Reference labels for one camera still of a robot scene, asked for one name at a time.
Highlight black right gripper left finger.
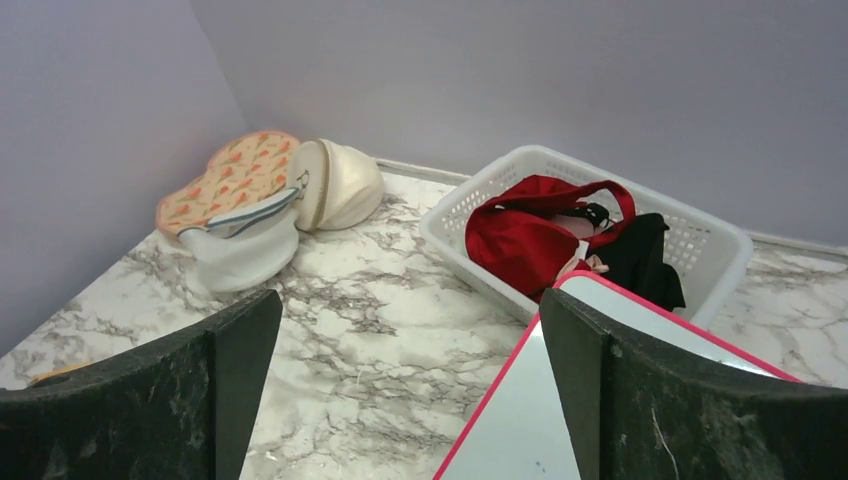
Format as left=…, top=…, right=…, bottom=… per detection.
left=1, top=290, right=283, bottom=479

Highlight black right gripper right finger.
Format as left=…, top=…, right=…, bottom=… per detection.
left=540, top=289, right=847, bottom=479

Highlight red bra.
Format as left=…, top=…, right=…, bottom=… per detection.
left=465, top=175, right=636, bottom=302

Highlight orange floral laundry bag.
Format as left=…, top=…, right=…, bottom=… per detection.
left=155, top=130, right=300, bottom=239

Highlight pink framed whiteboard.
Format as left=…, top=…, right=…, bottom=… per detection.
left=434, top=271, right=793, bottom=479

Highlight orange small booklet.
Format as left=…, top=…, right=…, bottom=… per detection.
left=28, top=362, right=91, bottom=387

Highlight black garment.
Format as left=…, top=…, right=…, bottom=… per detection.
left=589, top=213, right=686, bottom=311

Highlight white plastic basket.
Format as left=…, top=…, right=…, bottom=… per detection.
left=419, top=145, right=753, bottom=329

